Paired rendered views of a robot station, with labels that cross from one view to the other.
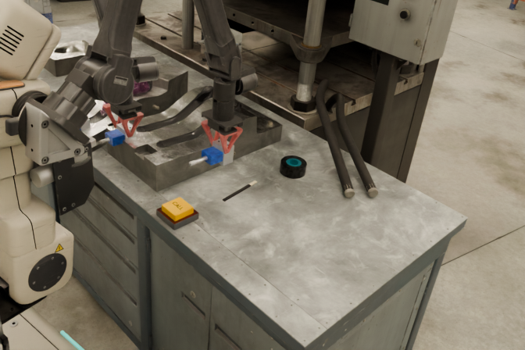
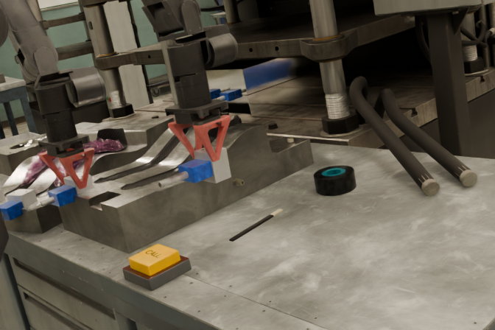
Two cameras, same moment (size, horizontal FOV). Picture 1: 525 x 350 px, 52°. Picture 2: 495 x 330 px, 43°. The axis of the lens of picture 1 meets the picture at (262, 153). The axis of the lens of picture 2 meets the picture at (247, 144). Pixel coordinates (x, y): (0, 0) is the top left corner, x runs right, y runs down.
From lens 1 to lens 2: 0.52 m
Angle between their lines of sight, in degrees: 18
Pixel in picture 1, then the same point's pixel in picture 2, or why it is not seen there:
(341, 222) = (427, 223)
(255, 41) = (264, 78)
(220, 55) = not seen: outside the picture
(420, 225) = not seen: outside the picture
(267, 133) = (289, 151)
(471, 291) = not seen: outside the picture
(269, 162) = (300, 186)
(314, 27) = (323, 9)
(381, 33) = not seen: outside the picture
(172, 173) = (147, 221)
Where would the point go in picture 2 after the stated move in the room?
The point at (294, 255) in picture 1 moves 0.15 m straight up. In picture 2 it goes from (355, 279) to (339, 179)
